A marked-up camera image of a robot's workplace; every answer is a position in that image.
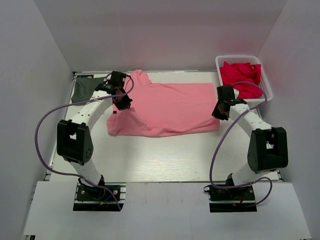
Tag pink t-shirt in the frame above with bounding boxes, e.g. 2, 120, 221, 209
106, 70, 220, 138

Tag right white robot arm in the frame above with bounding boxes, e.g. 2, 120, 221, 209
210, 85, 289, 200

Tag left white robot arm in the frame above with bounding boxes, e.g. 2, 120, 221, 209
57, 71, 132, 200

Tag red t-shirt in basket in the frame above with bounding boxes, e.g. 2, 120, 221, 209
219, 62, 263, 99

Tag folded dark grey t-shirt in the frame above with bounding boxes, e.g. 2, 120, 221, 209
71, 77, 105, 103

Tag white plastic basket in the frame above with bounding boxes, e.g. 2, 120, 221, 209
215, 55, 273, 105

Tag blue label sticker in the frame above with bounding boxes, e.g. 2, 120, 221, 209
74, 74, 94, 79

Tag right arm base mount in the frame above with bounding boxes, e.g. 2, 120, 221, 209
203, 185, 257, 213

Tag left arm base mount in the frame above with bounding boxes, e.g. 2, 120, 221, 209
73, 180, 127, 212

